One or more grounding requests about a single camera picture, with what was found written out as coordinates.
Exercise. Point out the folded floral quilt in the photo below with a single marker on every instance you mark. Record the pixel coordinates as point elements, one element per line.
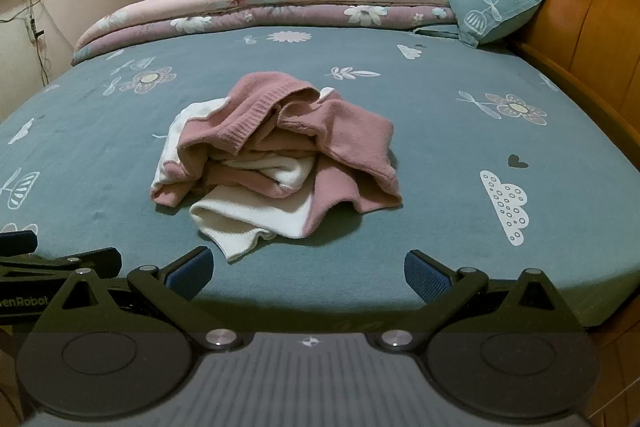
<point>280,4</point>

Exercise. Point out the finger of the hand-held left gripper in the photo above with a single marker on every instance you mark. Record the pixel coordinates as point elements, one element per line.
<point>17,243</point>
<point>60,263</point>

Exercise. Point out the pink and white sweater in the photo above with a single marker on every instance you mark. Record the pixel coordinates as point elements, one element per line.
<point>280,147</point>

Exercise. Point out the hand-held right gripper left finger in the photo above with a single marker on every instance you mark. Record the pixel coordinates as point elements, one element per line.
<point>192,274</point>

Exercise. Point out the wooden headboard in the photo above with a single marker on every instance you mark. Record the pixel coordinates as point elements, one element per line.
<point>590,7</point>

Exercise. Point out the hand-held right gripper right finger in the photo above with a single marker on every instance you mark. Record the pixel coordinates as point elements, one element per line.
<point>425,279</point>

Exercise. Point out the blue printed pillow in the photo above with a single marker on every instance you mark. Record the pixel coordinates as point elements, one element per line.
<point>490,2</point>

